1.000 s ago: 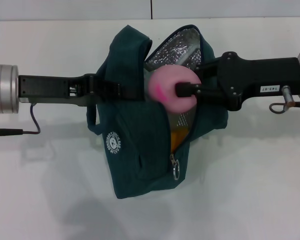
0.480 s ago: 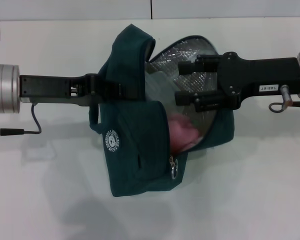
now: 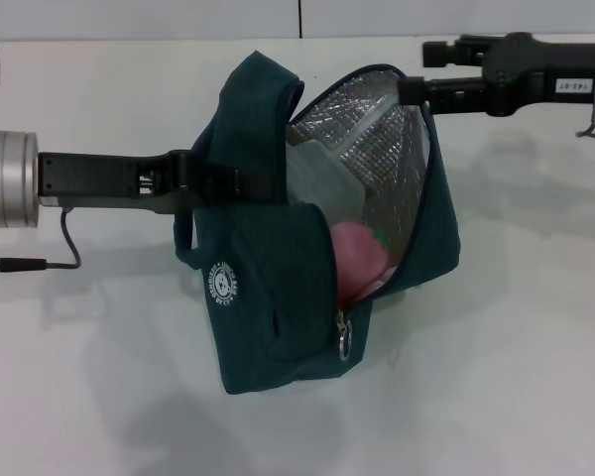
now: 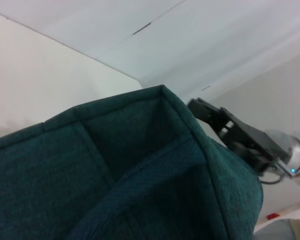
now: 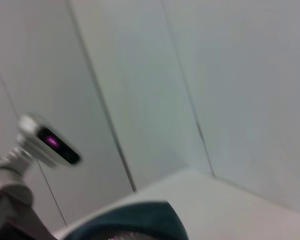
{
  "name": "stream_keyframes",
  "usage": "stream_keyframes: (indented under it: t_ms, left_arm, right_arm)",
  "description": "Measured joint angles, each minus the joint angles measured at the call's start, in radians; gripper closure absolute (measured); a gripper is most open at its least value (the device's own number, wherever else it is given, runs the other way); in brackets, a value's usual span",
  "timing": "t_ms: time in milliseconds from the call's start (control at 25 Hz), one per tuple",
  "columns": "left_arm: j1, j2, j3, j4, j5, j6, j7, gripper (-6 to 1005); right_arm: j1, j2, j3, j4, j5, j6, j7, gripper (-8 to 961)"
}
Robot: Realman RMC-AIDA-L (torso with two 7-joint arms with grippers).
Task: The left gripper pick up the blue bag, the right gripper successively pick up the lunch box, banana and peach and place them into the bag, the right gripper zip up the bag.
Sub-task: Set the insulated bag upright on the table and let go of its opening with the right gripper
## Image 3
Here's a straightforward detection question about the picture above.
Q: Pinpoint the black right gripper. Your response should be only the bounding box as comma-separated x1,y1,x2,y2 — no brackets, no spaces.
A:
398,31,595,118

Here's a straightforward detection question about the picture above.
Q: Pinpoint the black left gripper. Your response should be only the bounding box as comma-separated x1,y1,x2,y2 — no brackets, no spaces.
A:
37,149,275,217

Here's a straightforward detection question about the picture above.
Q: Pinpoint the clear plastic lunch box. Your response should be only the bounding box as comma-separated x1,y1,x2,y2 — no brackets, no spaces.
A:
286,138,373,219

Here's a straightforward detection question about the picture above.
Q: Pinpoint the dark teal insulated lunch bag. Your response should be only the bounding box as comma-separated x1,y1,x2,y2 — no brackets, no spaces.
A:
173,49,462,396

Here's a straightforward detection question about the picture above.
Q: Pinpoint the pink peach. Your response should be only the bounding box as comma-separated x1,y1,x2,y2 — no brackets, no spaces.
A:
329,221,398,304

